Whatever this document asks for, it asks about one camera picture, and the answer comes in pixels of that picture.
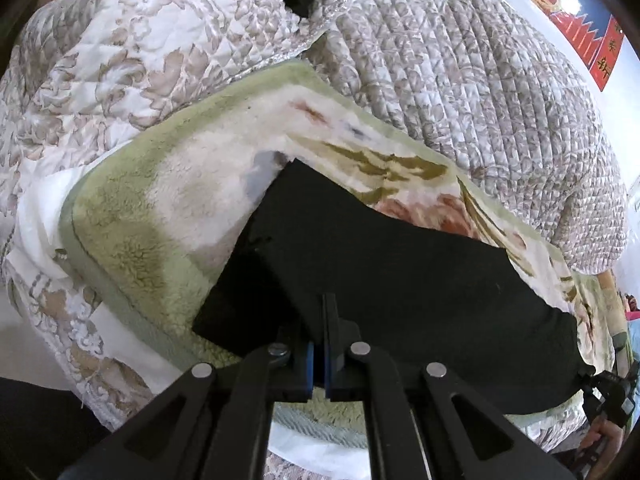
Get person's right hand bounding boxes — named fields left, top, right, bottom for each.
left=578, top=415, right=624, bottom=480

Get red blue wall poster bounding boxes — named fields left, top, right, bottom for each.
left=532, top=0, right=625, bottom=90

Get quilted beige floral comforter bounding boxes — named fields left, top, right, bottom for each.
left=1, top=0, right=627, bottom=432

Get green floral fleece blanket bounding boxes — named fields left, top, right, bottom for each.
left=60, top=58, right=618, bottom=453

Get black pants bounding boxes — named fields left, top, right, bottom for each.
left=193, top=162, right=593, bottom=414

